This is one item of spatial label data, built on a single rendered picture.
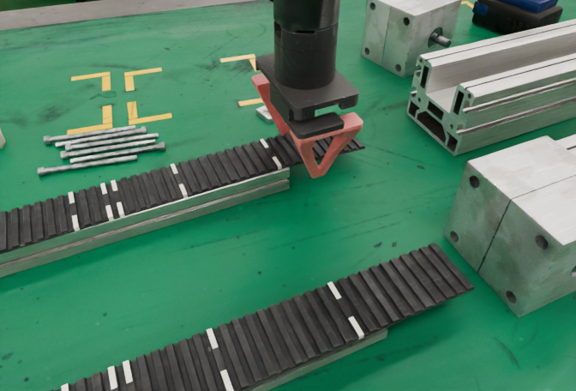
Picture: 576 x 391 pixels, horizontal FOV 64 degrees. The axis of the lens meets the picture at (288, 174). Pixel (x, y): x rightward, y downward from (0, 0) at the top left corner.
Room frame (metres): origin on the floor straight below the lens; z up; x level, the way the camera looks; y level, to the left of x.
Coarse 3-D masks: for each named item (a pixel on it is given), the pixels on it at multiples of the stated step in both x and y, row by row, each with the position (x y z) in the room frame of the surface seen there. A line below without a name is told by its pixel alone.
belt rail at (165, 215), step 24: (288, 168) 0.36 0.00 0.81; (216, 192) 0.33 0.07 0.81; (240, 192) 0.35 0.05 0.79; (264, 192) 0.35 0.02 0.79; (144, 216) 0.30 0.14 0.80; (168, 216) 0.31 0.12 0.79; (192, 216) 0.32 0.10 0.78; (48, 240) 0.27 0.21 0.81; (72, 240) 0.27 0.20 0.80; (96, 240) 0.28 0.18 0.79; (120, 240) 0.29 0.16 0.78; (0, 264) 0.25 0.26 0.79; (24, 264) 0.26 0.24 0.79
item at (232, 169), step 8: (216, 152) 0.38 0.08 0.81; (224, 152) 0.39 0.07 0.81; (232, 152) 0.39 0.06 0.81; (224, 160) 0.37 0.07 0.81; (232, 160) 0.37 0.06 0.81; (224, 168) 0.36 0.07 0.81; (232, 168) 0.36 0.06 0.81; (240, 168) 0.36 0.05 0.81; (232, 176) 0.34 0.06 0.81; (240, 176) 0.34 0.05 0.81
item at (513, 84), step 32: (544, 32) 0.57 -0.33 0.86; (416, 64) 0.51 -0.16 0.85; (448, 64) 0.49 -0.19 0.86; (480, 64) 0.51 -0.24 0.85; (512, 64) 0.54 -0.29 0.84; (544, 64) 0.48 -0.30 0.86; (416, 96) 0.50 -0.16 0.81; (448, 96) 0.48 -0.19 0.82; (480, 96) 0.42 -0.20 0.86; (512, 96) 0.45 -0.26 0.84; (544, 96) 0.46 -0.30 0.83; (448, 128) 0.44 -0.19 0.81; (480, 128) 0.43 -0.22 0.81; (512, 128) 0.45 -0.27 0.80
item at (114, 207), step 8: (104, 184) 0.33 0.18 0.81; (112, 184) 0.33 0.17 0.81; (104, 192) 0.32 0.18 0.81; (112, 192) 0.32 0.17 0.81; (120, 192) 0.32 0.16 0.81; (104, 200) 0.31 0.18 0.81; (112, 200) 0.31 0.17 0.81; (120, 200) 0.31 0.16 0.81; (104, 208) 0.30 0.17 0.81; (112, 208) 0.30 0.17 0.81; (120, 208) 0.30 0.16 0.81; (112, 216) 0.29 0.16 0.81; (120, 216) 0.29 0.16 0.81
